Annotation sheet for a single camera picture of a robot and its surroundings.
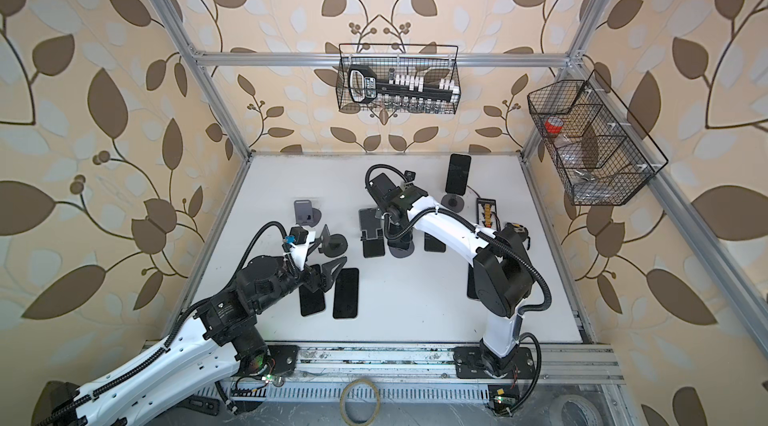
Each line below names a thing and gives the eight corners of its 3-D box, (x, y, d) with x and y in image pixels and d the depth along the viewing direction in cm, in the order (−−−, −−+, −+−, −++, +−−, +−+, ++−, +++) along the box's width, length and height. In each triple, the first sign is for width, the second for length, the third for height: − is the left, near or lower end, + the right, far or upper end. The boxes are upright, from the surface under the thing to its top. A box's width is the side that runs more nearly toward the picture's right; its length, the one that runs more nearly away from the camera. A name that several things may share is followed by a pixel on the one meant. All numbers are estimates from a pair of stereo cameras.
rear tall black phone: (443, 202, 106) (450, 172, 94) (445, 184, 112) (452, 152, 99) (461, 205, 106) (470, 175, 93) (462, 186, 111) (471, 155, 99)
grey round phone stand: (297, 227, 101) (290, 215, 95) (300, 212, 105) (295, 199, 99) (319, 227, 101) (314, 215, 95) (322, 212, 105) (317, 199, 99)
